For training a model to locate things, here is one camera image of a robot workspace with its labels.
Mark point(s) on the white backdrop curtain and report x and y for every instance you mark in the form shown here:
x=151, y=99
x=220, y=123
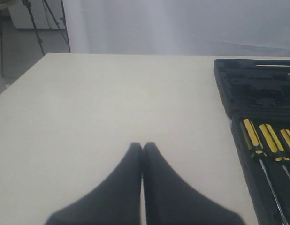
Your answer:
x=179, y=27

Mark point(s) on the medium yellow black screwdriver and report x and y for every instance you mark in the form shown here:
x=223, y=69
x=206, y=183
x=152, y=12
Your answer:
x=275, y=148

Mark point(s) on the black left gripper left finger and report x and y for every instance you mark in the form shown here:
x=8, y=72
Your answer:
x=115, y=201

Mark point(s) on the black tripod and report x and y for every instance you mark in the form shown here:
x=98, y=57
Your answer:
x=6, y=3

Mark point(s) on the large yellow black screwdriver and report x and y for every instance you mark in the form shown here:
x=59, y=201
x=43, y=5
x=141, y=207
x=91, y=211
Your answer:
x=257, y=150

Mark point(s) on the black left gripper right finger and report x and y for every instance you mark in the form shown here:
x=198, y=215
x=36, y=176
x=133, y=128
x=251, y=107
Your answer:
x=169, y=200

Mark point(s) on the small yellow black screwdriver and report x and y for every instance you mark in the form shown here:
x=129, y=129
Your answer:
x=285, y=133

